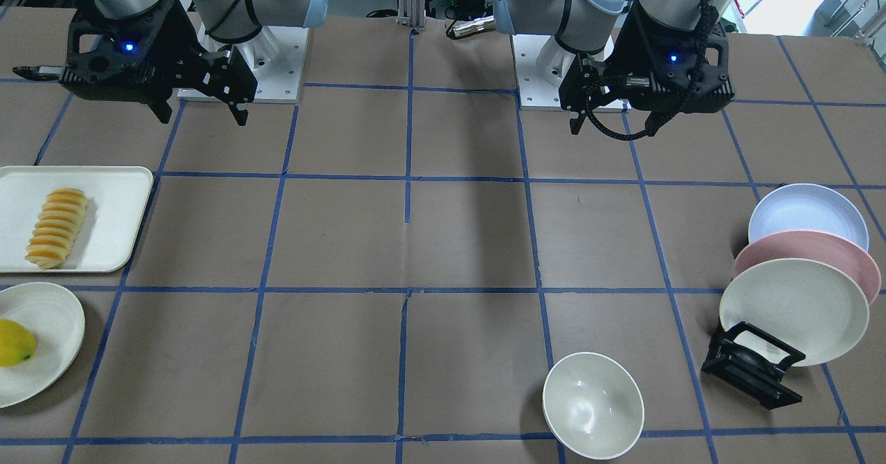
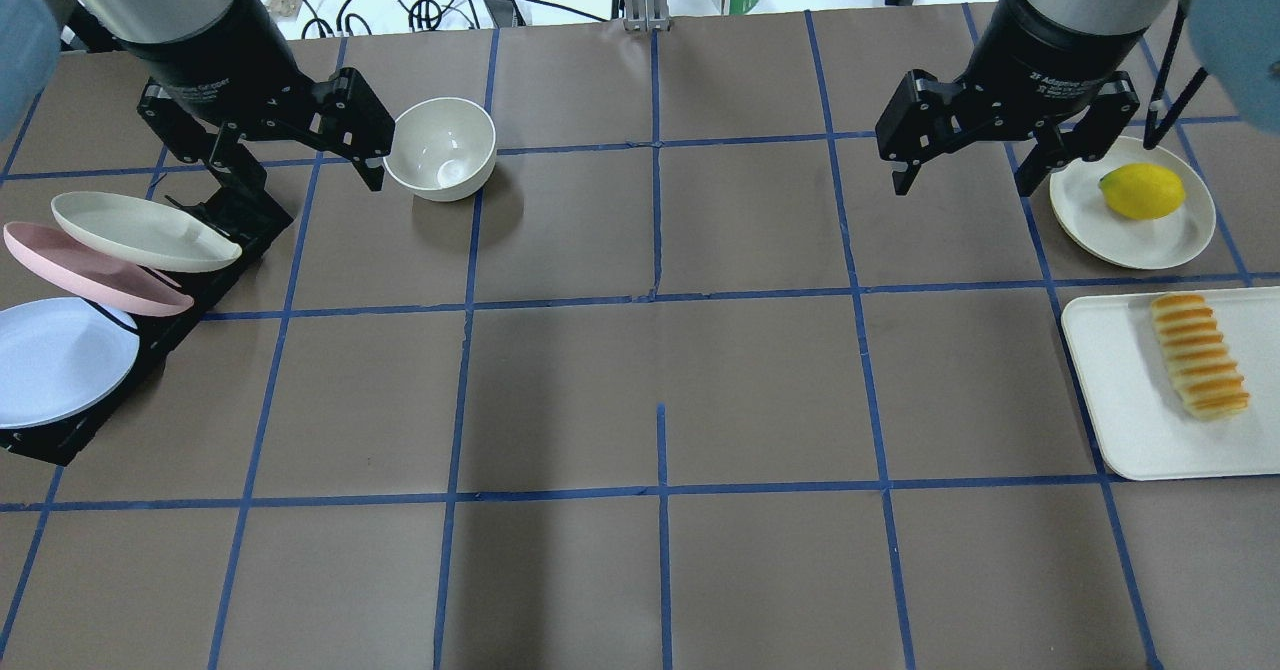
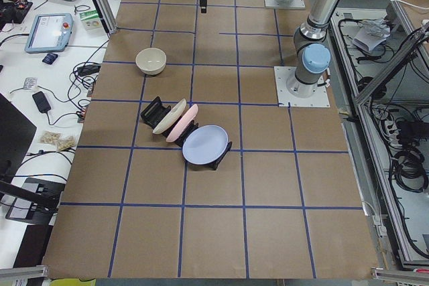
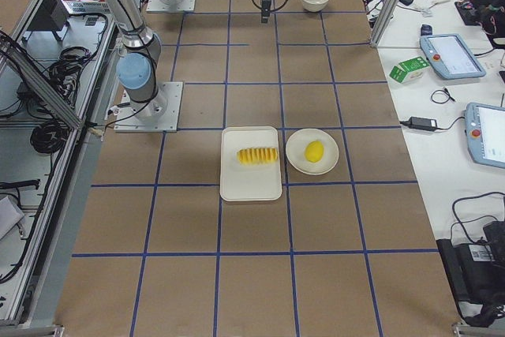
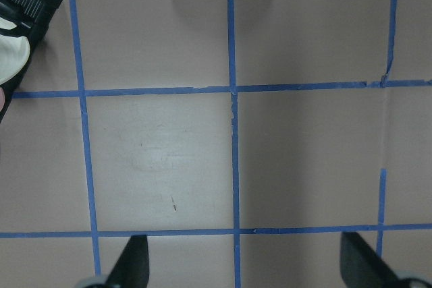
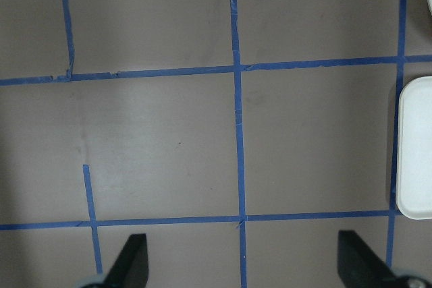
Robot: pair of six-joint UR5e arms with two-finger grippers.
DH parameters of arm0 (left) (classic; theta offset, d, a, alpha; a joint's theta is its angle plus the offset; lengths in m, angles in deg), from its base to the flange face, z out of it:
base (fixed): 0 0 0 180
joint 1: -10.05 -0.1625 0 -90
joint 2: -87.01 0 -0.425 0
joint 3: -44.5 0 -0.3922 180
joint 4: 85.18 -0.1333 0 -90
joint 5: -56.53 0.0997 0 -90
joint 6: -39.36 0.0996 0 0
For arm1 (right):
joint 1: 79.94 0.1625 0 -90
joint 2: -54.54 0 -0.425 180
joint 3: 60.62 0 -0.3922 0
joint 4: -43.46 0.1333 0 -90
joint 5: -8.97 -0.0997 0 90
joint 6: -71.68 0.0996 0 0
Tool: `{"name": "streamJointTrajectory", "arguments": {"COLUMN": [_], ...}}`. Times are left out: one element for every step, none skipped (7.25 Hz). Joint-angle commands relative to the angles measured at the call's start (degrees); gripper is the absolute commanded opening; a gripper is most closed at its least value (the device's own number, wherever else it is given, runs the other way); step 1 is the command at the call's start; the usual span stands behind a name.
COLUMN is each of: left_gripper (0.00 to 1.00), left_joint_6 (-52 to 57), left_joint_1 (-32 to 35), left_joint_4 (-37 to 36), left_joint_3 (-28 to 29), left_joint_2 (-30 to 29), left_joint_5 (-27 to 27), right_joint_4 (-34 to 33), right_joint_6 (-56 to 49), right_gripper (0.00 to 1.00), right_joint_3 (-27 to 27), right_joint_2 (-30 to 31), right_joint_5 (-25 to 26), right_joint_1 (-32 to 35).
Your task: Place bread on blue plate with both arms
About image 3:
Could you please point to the blue plate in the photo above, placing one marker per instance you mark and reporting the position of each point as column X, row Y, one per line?
column 205, row 145

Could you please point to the pink plate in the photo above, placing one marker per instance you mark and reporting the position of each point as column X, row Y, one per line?
column 181, row 125

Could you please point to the cream plate in rack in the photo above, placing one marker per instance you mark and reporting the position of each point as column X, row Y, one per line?
column 172, row 116

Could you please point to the black plate rack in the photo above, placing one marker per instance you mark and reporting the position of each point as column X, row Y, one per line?
column 155, row 111

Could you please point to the cream bowl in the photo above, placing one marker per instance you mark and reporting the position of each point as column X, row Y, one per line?
column 151, row 61

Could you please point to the green white box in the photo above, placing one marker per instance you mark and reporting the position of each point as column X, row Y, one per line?
column 90, row 20

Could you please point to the near teach pendant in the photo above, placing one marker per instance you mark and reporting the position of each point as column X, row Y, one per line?
column 49, row 33

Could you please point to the black power adapter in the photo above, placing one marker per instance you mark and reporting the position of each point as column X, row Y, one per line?
column 41, row 102

